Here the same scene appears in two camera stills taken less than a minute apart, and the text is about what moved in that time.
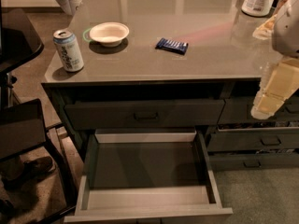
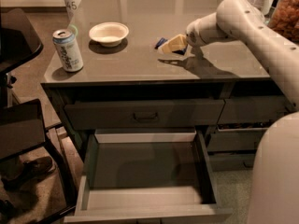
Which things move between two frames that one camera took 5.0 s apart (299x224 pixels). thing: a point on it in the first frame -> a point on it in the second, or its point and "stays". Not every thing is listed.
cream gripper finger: [269, 99] -> [200, 32]
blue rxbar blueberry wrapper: [169, 45] stays
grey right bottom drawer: [269, 161] stays
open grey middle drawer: [149, 176] stays
